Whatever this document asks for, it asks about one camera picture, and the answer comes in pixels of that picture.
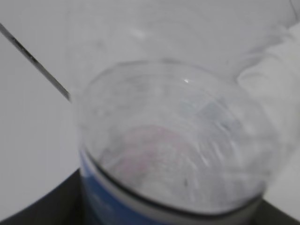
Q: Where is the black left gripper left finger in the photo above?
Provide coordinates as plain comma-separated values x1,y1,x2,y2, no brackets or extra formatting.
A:
0,170,82,225

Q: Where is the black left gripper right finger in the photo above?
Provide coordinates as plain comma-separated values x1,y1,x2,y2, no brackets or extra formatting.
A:
249,198,300,225

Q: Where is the clear plastic water bottle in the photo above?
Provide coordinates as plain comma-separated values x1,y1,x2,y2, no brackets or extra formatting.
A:
67,20,300,225

